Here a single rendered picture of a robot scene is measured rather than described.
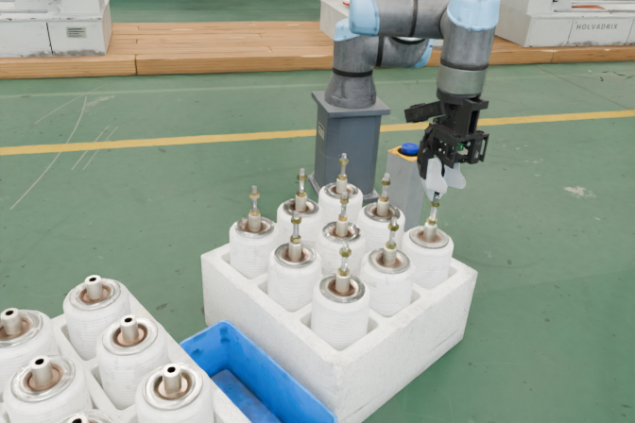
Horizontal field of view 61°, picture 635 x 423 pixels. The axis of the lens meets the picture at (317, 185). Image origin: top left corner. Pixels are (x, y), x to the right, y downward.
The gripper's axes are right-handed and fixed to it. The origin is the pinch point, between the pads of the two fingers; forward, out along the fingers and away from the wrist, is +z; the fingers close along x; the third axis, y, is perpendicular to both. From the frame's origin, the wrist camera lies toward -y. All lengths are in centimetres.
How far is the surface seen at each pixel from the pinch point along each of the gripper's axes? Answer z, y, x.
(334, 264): 13.8, -4.1, -17.8
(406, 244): 10.2, 0.2, -4.6
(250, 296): 16.7, -5.5, -33.9
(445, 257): 11.1, 5.8, 0.4
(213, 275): 19.1, -17.1, -37.2
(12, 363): 11, 0, -71
